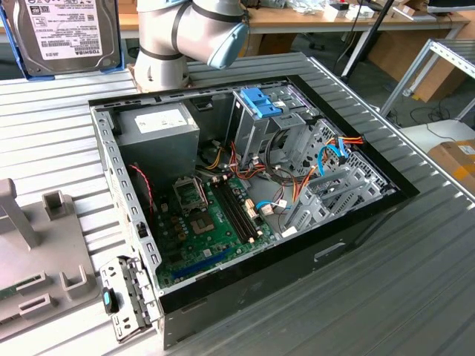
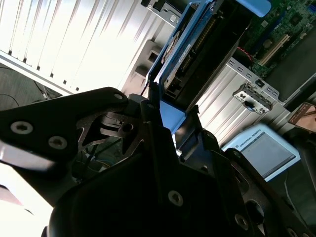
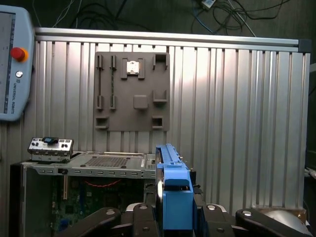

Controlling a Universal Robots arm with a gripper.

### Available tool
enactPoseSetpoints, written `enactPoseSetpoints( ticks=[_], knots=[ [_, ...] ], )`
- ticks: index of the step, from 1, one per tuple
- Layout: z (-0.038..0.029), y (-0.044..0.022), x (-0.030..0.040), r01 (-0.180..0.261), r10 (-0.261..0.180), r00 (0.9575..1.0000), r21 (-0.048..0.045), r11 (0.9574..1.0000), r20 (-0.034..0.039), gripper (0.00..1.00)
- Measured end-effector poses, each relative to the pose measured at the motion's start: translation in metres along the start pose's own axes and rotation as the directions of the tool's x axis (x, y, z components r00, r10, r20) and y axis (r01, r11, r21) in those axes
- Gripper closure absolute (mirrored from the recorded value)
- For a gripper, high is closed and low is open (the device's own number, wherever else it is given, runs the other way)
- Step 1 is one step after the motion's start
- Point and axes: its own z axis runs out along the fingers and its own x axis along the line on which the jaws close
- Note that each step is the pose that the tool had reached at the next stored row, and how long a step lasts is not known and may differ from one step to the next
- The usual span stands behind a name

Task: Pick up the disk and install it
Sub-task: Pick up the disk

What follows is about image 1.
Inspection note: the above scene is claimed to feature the blue data wire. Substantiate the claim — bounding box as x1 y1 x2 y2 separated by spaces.
255 142 349 212

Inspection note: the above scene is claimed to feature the orange red power wire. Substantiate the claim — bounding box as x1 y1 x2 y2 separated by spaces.
292 135 365 203

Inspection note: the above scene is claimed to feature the hard disk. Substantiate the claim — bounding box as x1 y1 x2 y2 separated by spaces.
0 0 126 79

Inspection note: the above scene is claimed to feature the grey metal disk bay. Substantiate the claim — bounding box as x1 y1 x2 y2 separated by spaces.
284 162 397 238

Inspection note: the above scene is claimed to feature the black RAM slot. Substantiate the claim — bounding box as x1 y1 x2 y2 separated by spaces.
217 180 251 243
214 181 247 245
226 179 260 240
222 179 255 242

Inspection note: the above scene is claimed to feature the grey metal drive cage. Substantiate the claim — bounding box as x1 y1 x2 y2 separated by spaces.
225 85 322 170

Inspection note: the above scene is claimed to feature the metal socket cover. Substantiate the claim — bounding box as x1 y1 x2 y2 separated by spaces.
171 177 208 213

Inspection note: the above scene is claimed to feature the green motherboard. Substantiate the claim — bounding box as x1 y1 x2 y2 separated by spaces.
151 174 280 291

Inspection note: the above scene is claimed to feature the blue plastic drive latch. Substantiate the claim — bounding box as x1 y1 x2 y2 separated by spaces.
255 99 287 118
239 87 275 109

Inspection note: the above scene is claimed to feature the grey power supply unit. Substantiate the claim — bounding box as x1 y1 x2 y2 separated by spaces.
114 102 201 186

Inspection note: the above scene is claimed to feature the blue expansion slot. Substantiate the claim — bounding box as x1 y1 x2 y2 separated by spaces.
171 247 234 282

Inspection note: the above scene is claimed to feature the black open PC case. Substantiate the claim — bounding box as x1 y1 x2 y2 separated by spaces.
88 73 421 352

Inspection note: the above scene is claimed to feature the wooden desk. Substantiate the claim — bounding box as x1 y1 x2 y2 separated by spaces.
117 13 141 41
244 0 472 36

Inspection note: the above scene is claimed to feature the black stand pole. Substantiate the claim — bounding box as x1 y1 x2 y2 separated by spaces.
340 0 395 79

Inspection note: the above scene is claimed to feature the small white box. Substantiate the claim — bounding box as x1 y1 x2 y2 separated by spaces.
344 6 376 19
324 2 350 20

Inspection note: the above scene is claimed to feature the white low table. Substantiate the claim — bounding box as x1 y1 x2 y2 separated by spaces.
399 119 475 154

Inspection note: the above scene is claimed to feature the large brown cardboard box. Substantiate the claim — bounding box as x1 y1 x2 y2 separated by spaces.
367 29 469 104

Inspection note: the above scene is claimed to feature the grey parts rack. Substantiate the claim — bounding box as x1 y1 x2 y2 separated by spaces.
0 177 100 344

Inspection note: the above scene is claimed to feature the cardboard box yellow tape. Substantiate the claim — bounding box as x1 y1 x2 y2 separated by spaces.
426 139 475 196

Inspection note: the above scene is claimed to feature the green circuit board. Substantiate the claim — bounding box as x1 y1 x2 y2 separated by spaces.
0 274 41 302

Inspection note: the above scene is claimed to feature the red orange wire bundle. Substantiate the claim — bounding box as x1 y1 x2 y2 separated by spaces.
222 140 268 182

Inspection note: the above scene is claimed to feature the yellow black wire bundle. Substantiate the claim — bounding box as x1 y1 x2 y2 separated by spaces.
200 145 224 171

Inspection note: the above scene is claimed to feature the black cable bundle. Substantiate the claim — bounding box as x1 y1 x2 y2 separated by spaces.
263 128 298 183

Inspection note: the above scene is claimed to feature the red black twisted wire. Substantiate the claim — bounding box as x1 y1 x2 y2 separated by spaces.
128 162 157 215

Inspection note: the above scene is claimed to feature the grey slot cover bracket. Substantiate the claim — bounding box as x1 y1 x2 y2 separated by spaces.
99 254 163 344

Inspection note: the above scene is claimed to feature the aluminium frame rack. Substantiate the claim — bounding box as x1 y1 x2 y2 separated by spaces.
379 38 475 122

